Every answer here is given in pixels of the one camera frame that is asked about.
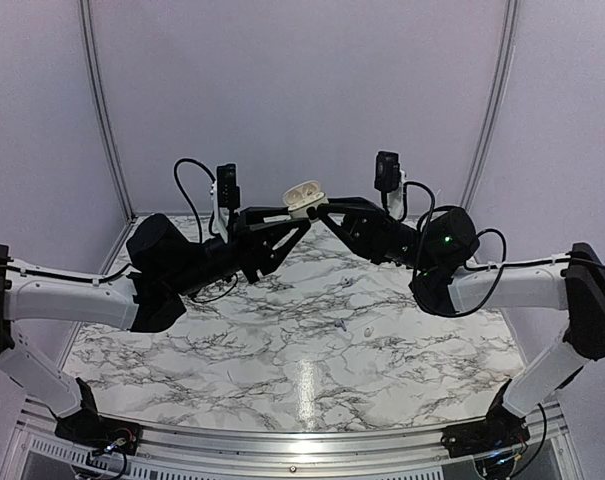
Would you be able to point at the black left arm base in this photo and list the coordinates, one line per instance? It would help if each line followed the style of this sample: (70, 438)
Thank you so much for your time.
(89, 428)

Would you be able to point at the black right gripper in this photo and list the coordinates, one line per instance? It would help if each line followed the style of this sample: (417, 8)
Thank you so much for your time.
(374, 240)

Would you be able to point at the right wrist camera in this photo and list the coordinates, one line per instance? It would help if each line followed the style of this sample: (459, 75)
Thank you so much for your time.
(390, 181)

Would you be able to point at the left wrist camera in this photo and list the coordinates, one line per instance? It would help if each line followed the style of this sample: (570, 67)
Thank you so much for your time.
(226, 199)

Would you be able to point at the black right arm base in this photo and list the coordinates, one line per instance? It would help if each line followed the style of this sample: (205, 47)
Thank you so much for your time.
(498, 429)

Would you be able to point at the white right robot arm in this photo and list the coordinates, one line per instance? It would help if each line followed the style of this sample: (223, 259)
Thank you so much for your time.
(573, 282)

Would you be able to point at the aluminium corner post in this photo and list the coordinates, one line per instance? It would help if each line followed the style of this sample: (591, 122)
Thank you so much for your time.
(100, 102)
(495, 100)

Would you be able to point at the right aluminium corner post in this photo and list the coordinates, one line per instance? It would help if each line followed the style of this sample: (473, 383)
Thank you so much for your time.
(495, 100)

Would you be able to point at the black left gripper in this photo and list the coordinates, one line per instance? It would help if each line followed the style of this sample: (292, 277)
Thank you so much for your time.
(249, 249)

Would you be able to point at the left aluminium corner post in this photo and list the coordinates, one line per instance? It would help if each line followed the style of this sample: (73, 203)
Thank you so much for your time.
(100, 102)

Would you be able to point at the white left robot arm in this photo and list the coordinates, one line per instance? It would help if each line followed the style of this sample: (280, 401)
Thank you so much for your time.
(29, 292)

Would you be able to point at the beige earbud charging case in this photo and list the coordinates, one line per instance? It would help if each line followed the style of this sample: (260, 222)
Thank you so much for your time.
(299, 199)

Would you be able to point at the aluminium front frame rail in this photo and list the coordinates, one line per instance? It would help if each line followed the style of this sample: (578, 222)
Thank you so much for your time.
(175, 452)

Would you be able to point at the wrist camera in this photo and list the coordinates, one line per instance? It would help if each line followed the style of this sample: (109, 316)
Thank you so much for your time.
(226, 199)
(390, 181)

